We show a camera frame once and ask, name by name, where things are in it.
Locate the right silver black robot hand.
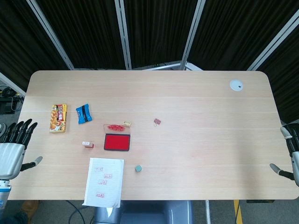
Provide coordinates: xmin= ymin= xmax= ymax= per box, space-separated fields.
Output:
xmin=270 ymin=123 xmax=299 ymax=187

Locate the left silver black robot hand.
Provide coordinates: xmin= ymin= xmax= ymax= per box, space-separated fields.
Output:
xmin=0 ymin=118 xmax=43 ymax=180

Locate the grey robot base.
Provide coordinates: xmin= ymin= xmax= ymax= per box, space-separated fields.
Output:
xmin=93 ymin=200 xmax=194 ymax=224

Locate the brown floor object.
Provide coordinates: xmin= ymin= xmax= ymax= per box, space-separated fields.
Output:
xmin=21 ymin=200 xmax=40 ymax=219

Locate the black pleated curtain panel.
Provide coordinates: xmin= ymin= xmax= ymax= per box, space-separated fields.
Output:
xmin=35 ymin=0 xmax=128 ymax=70
xmin=256 ymin=44 xmax=299 ymax=123
xmin=0 ymin=0 xmax=71 ymax=94
xmin=186 ymin=0 xmax=299 ymax=70
xmin=123 ymin=0 xmax=199 ymax=70

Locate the yellow snack box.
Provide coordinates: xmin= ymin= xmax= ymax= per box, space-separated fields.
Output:
xmin=49 ymin=104 xmax=69 ymax=134

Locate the black table control box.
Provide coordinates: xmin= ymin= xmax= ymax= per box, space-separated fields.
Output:
xmin=246 ymin=199 xmax=278 ymax=204

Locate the blue snack packet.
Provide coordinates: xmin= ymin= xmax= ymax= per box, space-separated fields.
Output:
xmin=75 ymin=103 xmax=93 ymax=125

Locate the white lined notebook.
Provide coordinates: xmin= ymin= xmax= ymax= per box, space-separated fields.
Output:
xmin=82 ymin=157 xmax=125 ymax=208

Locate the red ink pad clear lid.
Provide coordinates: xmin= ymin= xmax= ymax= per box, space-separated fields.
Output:
xmin=103 ymin=124 xmax=131 ymax=152

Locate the white table leg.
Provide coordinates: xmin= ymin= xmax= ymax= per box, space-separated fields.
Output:
xmin=204 ymin=200 xmax=212 ymax=224

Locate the black equipment with cables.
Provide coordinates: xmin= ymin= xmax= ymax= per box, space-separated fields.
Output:
xmin=0 ymin=84 xmax=24 ymax=115

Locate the grey partition frame post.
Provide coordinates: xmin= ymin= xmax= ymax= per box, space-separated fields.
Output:
xmin=0 ymin=71 xmax=27 ymax=97
xmin=114 ymin=0 xmax=133 ymax=70
xmin=179 ymin=0 xmax=206 ymax=70
xmin=247 ymin=9 xmax=299 ymax=71
xmin=26 ymin=0 xmax=75 ymax=70

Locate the white round cable grommet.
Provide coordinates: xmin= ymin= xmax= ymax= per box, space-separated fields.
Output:
xmin=229 ymin=79 xmax=244 ymax=92

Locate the black floor cable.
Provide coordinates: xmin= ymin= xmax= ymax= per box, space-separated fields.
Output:
xmin=66 ymin=200 xmax=94 ymax=224

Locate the grey partition foot frame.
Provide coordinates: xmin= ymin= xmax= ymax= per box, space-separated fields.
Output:
xmin=132 ymin=60 xmax=204 ymax=71

